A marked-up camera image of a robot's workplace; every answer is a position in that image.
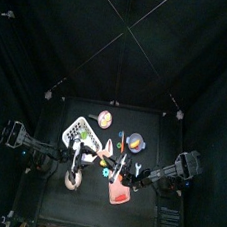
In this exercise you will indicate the green toy vegetable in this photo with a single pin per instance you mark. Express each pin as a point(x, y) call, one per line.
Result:
point(84, 135)

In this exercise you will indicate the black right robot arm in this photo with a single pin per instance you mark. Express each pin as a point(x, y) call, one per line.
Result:
point(176, 168)

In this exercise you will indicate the pink plastic cutting board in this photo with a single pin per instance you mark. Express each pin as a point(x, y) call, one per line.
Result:
point(120, 192)

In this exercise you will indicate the white plastic basket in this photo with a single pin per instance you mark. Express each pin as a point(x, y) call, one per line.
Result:
point(79, 133)

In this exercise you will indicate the yellow green toy food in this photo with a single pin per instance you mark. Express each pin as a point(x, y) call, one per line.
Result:
point(103, 163)

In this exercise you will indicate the red toy piece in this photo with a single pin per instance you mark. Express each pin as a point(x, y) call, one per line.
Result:
point(121, 197)

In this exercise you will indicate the blue toy pot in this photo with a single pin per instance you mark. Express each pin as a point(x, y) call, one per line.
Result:
point(135, 143)

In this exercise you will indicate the orange toy stick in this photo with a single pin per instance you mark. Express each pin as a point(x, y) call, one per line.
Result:
point(122, 142)

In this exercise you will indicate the yellow toy fried egg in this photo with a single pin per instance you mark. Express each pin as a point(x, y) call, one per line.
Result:
point(107, 117)

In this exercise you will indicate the light blue toy wrench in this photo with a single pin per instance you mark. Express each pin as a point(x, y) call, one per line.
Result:
point(138, 169)

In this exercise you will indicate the pink toy frying pan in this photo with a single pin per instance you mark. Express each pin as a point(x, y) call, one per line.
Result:
point(104, 119)

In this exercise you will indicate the cyan toy gear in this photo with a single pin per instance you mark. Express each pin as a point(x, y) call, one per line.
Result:
point(106, 172)

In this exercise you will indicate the yellow red toy hot dog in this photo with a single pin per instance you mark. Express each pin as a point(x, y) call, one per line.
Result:
point(135, 143)

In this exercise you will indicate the pink wedge toy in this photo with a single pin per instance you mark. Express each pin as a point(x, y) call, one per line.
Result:
point(107, 150)

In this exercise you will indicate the orange toy gear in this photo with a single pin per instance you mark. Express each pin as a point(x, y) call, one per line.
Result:
point(120, 178)

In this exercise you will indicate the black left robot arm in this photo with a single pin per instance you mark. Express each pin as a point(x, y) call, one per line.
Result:
point(34, 144)

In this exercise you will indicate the grey frame bracket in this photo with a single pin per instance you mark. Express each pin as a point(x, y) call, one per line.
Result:
point(180, 114)
point(9, 14)
point(114, 103)
point(48, 94)

